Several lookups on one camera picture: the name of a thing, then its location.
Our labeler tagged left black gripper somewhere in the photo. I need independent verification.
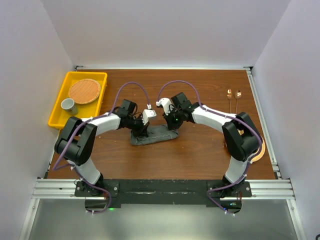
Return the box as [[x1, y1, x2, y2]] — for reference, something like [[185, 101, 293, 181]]
[[126, 113, 150, 138]]

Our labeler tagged grey cloth napkin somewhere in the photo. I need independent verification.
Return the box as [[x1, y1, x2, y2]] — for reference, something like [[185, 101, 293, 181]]
[[130, 124, 179, 146]]

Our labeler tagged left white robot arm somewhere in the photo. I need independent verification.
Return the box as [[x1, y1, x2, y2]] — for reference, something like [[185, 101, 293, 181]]
[[54, 99, 157, 196]]

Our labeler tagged rose gold fork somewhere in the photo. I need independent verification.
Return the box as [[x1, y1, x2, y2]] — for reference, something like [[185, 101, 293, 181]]
[[227, 89, 233, 113]]

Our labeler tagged rose gold spoon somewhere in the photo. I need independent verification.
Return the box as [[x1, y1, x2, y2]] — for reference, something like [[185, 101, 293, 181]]
[[234, 90, 242, 113]]

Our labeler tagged orange woven coaster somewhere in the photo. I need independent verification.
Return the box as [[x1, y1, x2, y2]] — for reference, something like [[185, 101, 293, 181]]
[[68, 78, 101, 105]]

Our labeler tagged grey ceramic cup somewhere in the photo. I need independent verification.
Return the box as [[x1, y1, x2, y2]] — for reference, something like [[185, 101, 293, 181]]
[[60, 98, 78, 116]]

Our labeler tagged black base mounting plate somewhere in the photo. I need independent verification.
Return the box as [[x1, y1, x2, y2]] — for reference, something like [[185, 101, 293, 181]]
[[74, 179, 252, 213]]

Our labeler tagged yellow plastic tray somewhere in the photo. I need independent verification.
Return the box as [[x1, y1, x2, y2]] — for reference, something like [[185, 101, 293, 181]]
[[48, 71, 108, 130]]

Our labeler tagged golden round plate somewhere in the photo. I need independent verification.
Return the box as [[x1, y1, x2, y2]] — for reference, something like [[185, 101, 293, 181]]
[[251, 137, 266, 163]]

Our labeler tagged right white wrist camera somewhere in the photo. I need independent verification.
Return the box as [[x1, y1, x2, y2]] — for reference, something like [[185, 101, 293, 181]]
[[155, 97, 172, 116]]

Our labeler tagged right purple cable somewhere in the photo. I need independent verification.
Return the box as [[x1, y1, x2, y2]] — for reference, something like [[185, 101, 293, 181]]
[[157, 79, 263, 216]]

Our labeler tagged aluminium frame rail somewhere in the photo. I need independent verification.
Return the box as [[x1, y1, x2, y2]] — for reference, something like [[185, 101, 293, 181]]
[[17, 65, 307, 240]]

